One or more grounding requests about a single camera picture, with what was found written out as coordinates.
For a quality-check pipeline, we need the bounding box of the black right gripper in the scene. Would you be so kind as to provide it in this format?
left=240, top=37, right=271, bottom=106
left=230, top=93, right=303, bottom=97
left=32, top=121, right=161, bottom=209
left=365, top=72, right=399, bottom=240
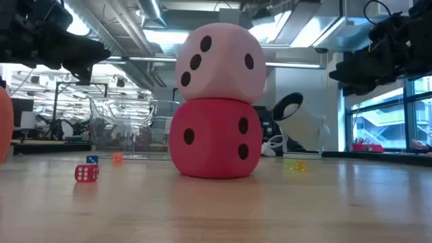
left=329, top=9, right=411, bottom=97

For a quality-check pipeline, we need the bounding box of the large red foam die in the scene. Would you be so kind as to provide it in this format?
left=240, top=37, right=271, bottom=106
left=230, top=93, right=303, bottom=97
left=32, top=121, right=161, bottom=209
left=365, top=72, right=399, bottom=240
left=169, top=98, right=263, bottom=179

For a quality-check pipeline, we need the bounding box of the large pink foam die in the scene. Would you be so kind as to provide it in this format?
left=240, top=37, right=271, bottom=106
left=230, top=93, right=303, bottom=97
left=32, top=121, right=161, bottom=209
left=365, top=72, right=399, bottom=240
left=175, top=22, right=267, bottom=105

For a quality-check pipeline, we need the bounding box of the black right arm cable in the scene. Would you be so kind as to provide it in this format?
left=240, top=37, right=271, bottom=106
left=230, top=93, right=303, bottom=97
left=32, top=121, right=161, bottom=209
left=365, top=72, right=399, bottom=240
left=362, top=0, right=393, bottom=26

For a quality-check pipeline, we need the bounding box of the small red translucent die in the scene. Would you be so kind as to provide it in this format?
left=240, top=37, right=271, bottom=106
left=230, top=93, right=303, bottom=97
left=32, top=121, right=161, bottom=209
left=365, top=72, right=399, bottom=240
left=74, top=164, right=100, bottom=184

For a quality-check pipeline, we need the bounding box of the white cylindrical projector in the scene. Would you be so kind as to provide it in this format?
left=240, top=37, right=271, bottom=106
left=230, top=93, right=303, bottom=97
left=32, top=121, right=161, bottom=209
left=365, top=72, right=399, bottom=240
left=266, top=92, right=331, bottom=159

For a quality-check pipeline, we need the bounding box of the red tray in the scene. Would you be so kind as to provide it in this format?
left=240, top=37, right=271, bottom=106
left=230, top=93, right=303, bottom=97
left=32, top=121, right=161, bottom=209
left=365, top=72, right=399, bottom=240
left=352, top=143, right=384, bottom=153

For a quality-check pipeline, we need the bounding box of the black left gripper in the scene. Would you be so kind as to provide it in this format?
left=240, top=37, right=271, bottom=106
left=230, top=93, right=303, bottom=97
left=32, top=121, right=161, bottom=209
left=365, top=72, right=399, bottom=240
left=0, top=0, right=111, bottom=86

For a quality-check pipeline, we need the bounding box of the large orange foam die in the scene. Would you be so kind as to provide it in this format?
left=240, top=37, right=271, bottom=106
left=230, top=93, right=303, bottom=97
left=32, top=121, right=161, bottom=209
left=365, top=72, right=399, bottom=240
left=0, top=86, right=14, bottom=165

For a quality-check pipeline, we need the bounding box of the clear plastic box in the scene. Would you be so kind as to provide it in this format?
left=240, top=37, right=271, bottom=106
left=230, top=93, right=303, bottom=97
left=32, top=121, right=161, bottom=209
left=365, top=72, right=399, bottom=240
left=89, top=97, right=182, bottom=160

